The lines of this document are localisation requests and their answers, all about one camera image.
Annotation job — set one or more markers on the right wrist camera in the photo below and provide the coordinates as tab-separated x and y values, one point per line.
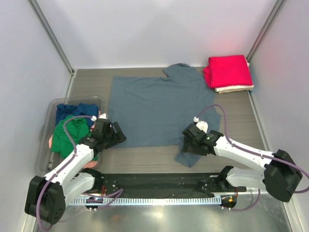
202	125

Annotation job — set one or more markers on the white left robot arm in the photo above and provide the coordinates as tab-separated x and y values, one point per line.
48	196

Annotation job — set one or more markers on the folded cream t shirt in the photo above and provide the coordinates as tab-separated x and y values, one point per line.
235	88

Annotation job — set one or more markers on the aluminium corner post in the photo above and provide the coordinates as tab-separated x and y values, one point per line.
47	28
277	7

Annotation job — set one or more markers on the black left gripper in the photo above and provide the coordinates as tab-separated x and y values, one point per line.
118	137

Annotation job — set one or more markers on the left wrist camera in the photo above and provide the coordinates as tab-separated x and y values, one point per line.
102	128

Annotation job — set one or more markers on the white slotted cable duct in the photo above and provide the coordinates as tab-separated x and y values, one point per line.
88	201

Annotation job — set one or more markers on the left aluminium corner post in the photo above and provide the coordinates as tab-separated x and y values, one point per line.
47	28

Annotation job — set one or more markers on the folded red t shirt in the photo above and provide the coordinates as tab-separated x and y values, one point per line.
207	71

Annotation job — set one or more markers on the grey blue t shirt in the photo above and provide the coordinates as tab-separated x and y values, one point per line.
153	111

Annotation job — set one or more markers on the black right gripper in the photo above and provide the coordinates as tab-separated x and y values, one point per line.
190	149

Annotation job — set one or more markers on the clear plastic storage bin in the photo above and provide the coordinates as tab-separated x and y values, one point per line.
46	159

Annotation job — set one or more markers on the navy blue t shirt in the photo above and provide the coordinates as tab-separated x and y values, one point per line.
65	110

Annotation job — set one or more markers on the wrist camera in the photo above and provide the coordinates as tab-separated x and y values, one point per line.
202	125
102	128

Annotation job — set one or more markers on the green t shirt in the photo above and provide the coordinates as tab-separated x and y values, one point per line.
77	127

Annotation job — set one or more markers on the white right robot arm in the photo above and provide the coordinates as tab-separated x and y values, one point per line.
275	173

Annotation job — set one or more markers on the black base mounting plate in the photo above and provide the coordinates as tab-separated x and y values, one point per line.
202	182

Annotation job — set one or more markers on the right aluminium corner post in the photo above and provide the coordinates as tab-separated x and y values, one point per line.
277	7

